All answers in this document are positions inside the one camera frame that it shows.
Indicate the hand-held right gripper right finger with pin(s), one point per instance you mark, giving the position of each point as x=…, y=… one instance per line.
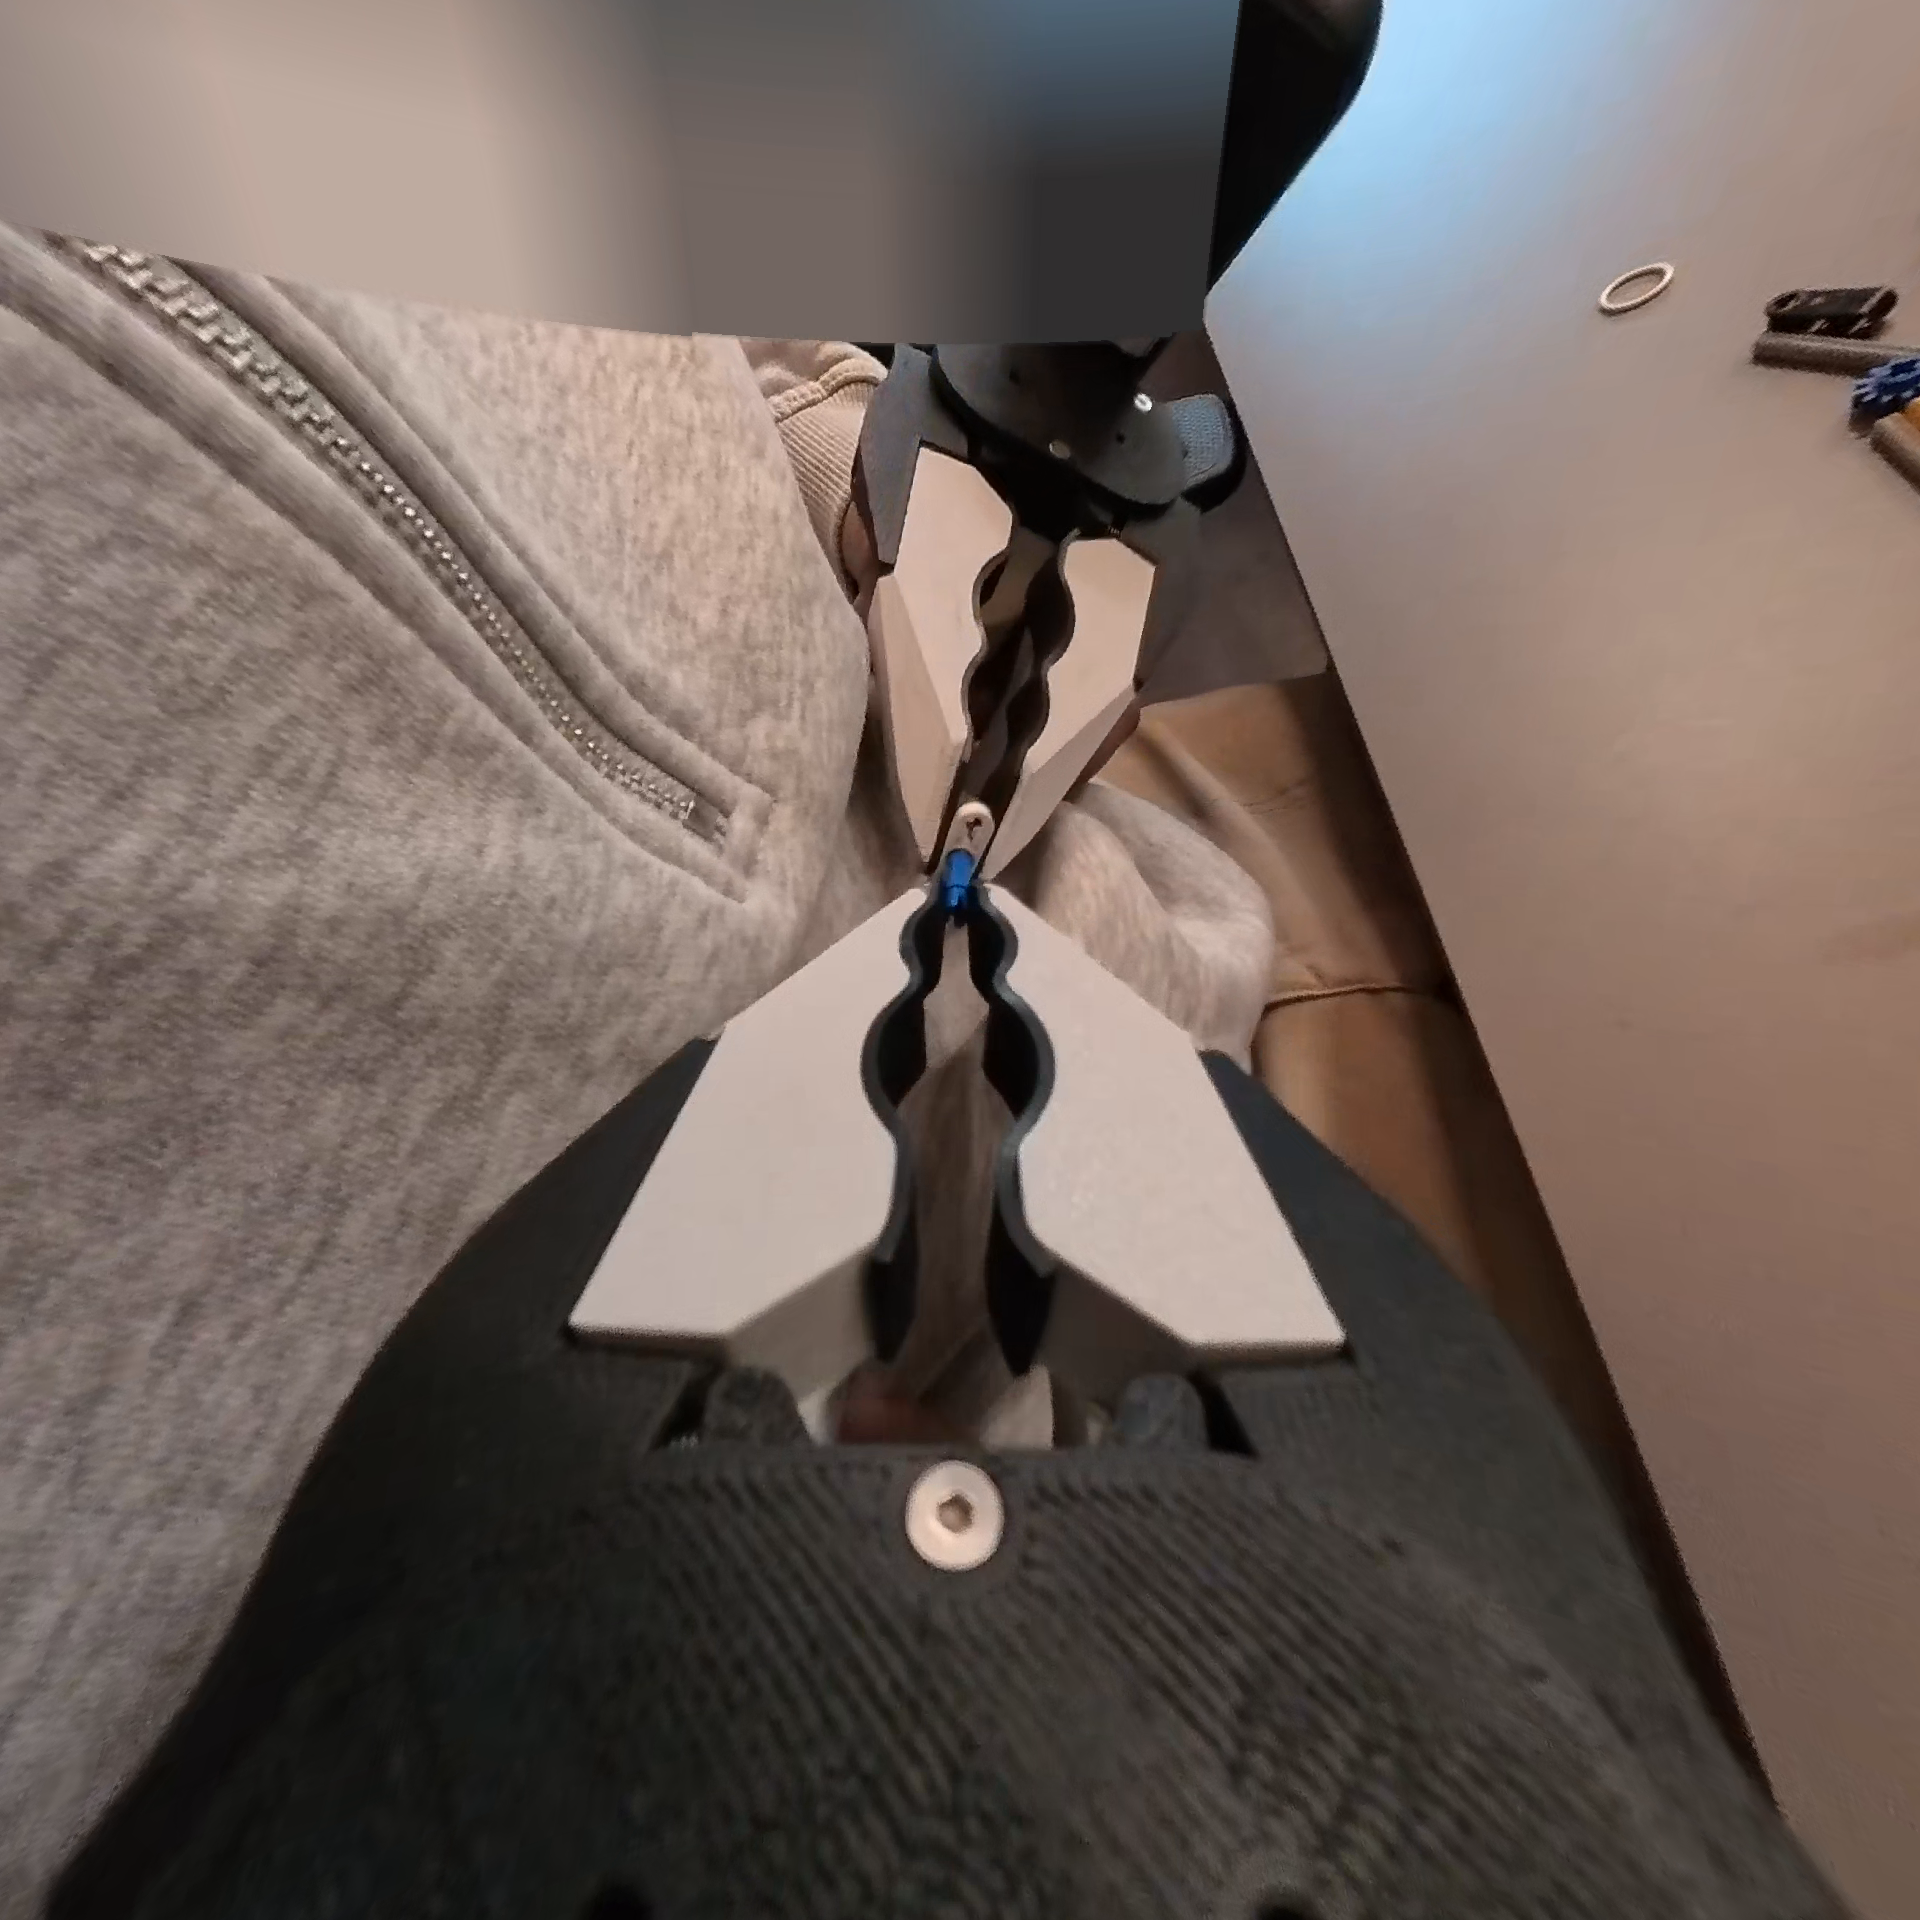
x=1163, y=1185

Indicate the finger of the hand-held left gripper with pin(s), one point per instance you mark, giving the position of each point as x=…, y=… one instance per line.
x=924, y=629
x=1104, y=645

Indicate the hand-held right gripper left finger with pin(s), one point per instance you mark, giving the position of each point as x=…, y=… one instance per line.
x=737, y=1185

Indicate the blue and grey lego pin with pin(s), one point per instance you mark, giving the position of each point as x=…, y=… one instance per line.
x=958, y=878

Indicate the person's left forearm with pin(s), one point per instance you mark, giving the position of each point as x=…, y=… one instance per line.
x=819, y=412

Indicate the small black lego connector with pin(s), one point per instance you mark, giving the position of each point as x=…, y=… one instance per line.
x=1822, y=307

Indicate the small blue lego gear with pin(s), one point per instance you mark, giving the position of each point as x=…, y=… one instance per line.
x=1886, y=384

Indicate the black office chair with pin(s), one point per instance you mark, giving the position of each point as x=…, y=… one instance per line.
x=1305, y=120

